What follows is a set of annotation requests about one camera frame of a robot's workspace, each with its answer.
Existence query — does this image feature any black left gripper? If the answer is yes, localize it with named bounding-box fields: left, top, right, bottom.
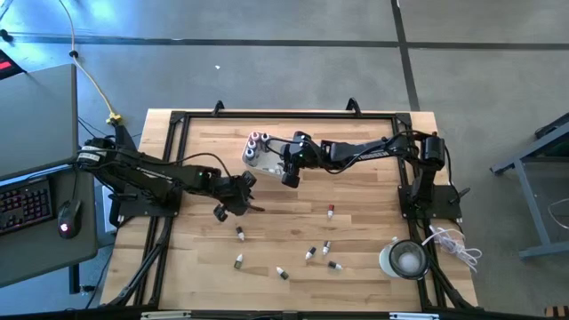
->
left=208, top=170, right=267, bottom=223

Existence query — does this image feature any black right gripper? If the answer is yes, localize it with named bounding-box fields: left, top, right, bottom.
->
left=281, top=131, right=322, bottom=189

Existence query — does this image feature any white label strip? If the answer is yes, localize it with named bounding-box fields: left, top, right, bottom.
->
left=389, top=311, right=441, bottom=320
left=140, top=310, right=193, bottom=320

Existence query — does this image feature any translucent cup black rim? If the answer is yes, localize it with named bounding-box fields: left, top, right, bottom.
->
left=378, top=236, right=432, bottom=282

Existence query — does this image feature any black computer mouse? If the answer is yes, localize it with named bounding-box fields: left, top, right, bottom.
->
left=56, top=198, right=84, bottom=240

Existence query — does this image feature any dark grey desk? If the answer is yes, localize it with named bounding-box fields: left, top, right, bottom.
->
left=0, top=167, right=100, bottom=289

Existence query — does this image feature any black backlit keyboard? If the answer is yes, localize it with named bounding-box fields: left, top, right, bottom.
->
left=0, top=176, right=55, bottom=236

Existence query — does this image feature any grey computer monitor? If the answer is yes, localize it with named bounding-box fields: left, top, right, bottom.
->
left=0, top=63, right=80, bottom=181

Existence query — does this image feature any black device red display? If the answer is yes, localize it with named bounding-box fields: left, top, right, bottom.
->
left=0, top=47, right=27, bottom=82

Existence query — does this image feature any orange black striped object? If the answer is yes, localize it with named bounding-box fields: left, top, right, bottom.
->
left=544, top=304, right=569, bottom=319

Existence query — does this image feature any black aluminium table frame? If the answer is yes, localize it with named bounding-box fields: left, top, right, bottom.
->
left=100, top=98, right=479, bottom=320

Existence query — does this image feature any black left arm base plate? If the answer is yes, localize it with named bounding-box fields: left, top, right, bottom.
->
left=116, top=185, right=183, bottom=219

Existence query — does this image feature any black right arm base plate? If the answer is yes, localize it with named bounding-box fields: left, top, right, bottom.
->
left=397, top=183, right=464, bottom=220

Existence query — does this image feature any white coiled cable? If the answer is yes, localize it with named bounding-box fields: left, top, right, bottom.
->
left=421, top=224, right=484, bottom=273

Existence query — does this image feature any cream power cable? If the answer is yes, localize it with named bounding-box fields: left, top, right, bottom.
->
left=57, top=0, right=117, bottom=117

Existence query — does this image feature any grey metal cart frame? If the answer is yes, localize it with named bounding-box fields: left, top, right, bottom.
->
left=488, top=110, right=569, bottom=261

